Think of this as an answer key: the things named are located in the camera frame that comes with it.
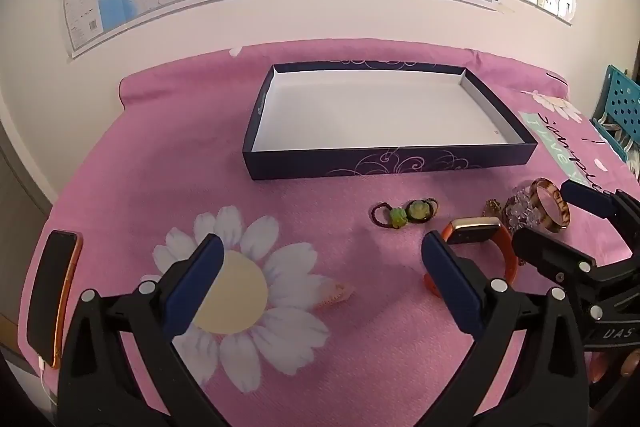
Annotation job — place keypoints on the smartphone with orange case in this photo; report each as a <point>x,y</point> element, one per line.
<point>47,292</point>

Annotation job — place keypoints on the gold ornament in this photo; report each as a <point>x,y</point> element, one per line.
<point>492,206</point>

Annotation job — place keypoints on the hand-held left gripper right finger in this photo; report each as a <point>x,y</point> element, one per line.
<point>450,277</point>

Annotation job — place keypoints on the person's right hand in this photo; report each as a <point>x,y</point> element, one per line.
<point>630,363</point>

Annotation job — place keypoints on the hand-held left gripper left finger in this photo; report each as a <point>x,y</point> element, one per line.
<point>197,292</point>

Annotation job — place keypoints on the pink floral blanket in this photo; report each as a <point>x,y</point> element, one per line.
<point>150,167</point>

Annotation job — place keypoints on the tortoiseshell bangle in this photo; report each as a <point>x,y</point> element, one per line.
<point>562,212</point>

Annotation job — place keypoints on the orange smartwatch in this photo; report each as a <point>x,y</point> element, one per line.
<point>480,229</point>

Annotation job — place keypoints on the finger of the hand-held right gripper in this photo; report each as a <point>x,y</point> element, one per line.
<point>545,257</point>
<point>580,196</point>

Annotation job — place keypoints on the blue perforated basket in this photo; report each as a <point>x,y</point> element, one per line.
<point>625,102</point>

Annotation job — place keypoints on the navy cardboard box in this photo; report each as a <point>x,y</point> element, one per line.
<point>310,164</point>

